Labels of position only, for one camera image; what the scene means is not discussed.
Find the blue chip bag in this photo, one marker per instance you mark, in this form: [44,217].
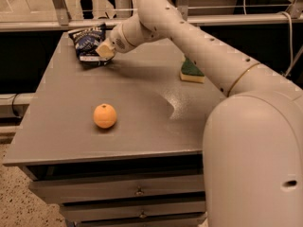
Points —
[86,41]

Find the middle grey drawer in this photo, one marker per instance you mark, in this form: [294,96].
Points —
[132,210]

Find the orange fruit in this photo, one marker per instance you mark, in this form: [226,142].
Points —
[105,116]

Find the bottom grey drawer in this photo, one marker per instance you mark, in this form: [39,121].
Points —
[186,220]

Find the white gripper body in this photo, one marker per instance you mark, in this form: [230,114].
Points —
[115,42]

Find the grey drawer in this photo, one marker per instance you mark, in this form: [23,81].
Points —
[116,187]
[186,220]
[132,210]

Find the grey metal railing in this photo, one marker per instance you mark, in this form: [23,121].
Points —
[19,15]

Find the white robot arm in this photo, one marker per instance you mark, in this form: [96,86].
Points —
[253,140]

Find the green and yellow sponge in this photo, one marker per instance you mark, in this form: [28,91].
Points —
[190,72]

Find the grey drawer cabinet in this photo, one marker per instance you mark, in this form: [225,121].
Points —
[118,145]

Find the top grey drawer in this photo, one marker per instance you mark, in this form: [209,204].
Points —
[116,187]

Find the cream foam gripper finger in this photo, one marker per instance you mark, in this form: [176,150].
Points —
[106,50]

